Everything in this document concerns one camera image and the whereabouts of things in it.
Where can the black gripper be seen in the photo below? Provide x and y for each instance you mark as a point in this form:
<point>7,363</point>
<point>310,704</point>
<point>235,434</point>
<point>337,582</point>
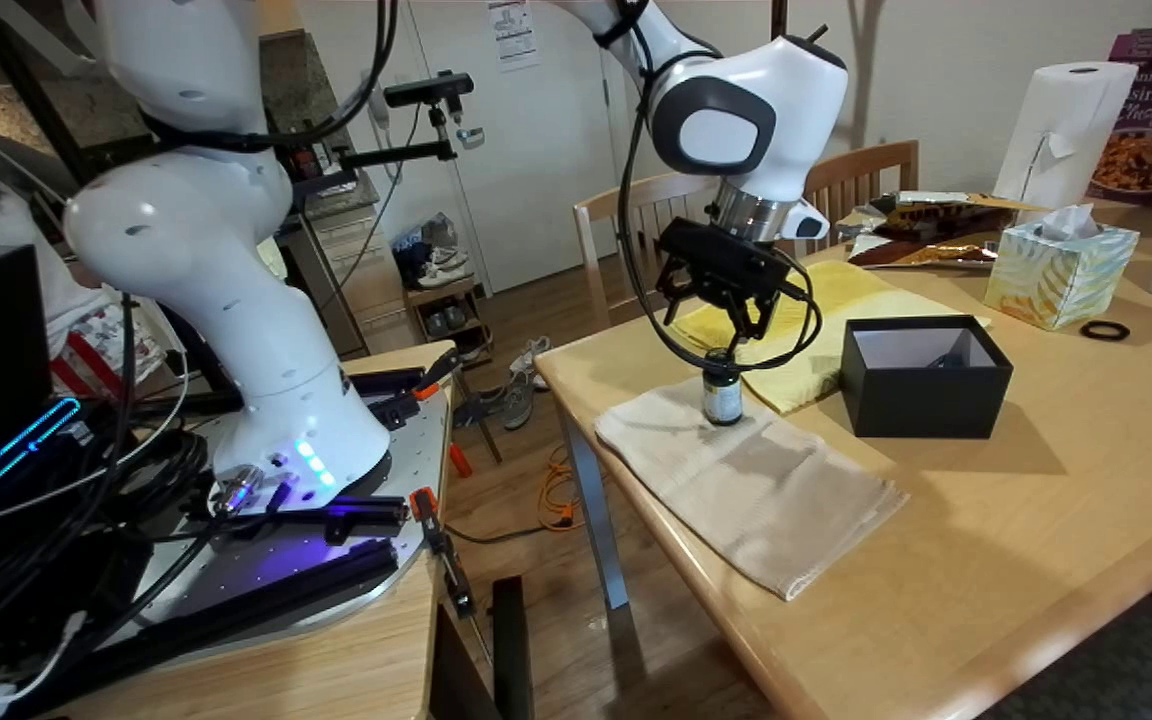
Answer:
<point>734,302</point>

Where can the black square box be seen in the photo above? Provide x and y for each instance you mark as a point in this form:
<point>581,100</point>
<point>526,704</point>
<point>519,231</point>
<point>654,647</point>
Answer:
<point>928,392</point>

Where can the metal robot base platform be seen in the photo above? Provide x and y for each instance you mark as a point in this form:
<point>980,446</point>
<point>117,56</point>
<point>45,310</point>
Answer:
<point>337,613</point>

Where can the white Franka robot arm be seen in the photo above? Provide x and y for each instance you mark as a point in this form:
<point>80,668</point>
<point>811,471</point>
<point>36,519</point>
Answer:
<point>201,227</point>

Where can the yellow patterned cloth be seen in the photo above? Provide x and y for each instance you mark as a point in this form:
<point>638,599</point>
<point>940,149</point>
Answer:
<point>841,302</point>

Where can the white folded cloth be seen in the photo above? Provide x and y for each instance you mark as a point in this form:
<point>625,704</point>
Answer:
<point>751,485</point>

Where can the patterned tissue box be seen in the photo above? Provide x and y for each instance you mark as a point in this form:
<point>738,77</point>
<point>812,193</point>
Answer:
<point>1058,275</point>

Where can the brown snack bag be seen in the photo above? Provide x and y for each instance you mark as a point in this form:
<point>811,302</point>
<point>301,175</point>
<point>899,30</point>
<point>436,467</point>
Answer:
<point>937,235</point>

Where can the shoe rack with shoes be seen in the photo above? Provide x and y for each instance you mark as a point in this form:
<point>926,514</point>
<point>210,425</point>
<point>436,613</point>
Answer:
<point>443,283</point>

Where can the light wooden table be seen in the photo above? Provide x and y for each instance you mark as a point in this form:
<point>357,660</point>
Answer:
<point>1029,535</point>

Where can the white paper towel roll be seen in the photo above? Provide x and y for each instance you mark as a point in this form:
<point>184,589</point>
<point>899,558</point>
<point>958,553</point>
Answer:
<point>1061,125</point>

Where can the blue lit device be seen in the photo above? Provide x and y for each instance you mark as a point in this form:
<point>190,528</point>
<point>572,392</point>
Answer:
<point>3,454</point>

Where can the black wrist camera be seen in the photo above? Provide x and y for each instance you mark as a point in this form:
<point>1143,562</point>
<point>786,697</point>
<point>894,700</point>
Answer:
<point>720,244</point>

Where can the white wall paper notice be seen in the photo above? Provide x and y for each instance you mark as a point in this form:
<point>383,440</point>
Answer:
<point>515,30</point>

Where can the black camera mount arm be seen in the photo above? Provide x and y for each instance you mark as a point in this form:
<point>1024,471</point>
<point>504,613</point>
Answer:
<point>398,149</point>

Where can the black stereo camera bar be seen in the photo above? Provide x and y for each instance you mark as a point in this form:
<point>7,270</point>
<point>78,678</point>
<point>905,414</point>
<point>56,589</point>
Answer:
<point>424,90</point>

